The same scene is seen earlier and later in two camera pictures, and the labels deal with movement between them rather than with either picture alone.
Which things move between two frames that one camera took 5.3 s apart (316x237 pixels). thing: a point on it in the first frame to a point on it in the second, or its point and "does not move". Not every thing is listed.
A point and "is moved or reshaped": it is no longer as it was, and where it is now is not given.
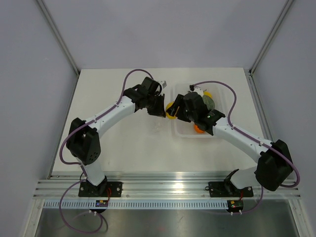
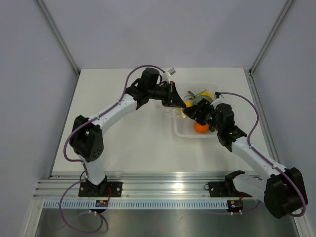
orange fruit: x=198 y=131 does not move
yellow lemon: x=208 y=94 does not move
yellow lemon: x=169 y=116 is moved or reshaped
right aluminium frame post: x=285 y=10 does not move
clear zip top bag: x=159 y=127 is moved or reshaped
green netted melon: x=209 y=101 does not move
